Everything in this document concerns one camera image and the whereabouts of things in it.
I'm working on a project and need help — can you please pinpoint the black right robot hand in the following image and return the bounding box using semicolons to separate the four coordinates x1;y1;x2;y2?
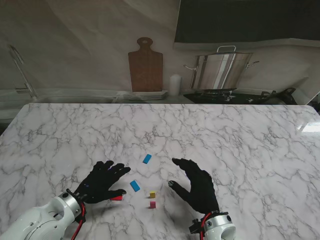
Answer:
167;157;221;215

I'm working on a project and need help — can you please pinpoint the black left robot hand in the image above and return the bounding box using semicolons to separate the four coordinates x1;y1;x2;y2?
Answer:
73;160;131;205

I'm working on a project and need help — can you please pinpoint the steel kitchen sink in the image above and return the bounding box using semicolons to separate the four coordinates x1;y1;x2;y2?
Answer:
34;96;118;104

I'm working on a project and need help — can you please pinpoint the black gas stove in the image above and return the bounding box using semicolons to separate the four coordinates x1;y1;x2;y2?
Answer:
183;88;268;105

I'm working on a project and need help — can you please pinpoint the stack of white plates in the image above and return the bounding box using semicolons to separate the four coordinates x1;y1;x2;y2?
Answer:
123;90;169;101

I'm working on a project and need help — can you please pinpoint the white cylindrical candle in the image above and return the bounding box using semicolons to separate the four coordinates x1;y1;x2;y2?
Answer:
169;74;183;97

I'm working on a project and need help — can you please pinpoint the brown wooden cutting board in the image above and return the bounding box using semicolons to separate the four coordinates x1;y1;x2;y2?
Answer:
127;37;164;93

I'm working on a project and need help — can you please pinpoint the large steel stock pot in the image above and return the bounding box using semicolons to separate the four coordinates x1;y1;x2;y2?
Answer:
184;45;260;90

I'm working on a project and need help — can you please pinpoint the black frying pan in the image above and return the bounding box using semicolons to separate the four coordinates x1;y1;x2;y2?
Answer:
261;87;298;105

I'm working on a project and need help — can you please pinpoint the chrome kitchen faucet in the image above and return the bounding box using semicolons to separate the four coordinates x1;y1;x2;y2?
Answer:
7;44;38;101

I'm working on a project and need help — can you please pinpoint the dark range hood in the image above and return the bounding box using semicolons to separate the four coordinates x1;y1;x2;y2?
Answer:
174;0;320;43

